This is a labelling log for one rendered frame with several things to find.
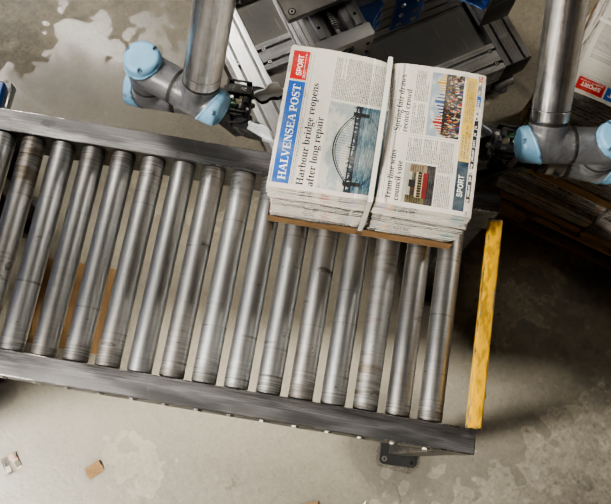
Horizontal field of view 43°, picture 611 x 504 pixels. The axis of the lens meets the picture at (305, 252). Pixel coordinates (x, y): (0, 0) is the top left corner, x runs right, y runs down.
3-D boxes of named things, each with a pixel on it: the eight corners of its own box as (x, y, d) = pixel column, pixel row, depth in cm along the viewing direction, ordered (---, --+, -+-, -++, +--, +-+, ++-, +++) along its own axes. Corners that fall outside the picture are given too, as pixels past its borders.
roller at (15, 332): (80, 146, 171) (74, 137, 166) (25, 359, 159) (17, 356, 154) (57, 142, 171) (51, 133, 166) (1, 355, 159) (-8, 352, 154)
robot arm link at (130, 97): (118, 93, 162) (126, 111, 170) (170, 102, 162) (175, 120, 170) (126, 60, 164) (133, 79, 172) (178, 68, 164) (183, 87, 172)
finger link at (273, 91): (297, 84, 165) (255, 95, 164) (297, 96, 171) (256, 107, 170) (293, 71, 166) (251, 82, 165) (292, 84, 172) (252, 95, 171)
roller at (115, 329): (168, 161, 171) (165, 152, 166) (120, 376, 158) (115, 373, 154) (145, 157, 171) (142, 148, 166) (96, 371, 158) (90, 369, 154)
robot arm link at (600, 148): (584, 153, 150) (564, 173, 161) (642, 154, 150) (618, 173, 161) (580, 115, 152) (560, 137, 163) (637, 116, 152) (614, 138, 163)
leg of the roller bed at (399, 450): (410, 438, 230) (462, 429, 165) (407, 458, 229) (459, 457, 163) (390, 435, 231) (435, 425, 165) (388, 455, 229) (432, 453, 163)
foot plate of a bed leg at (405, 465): (424, 426, 231) (425, 425, 230) (418, 476, 228) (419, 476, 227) (380, 418, 232) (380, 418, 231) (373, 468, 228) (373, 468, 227)
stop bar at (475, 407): (502, 222, 164) (505, 219, 162) (480, 432, 153) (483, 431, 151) (487, 219, 164) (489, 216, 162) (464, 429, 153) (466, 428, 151)
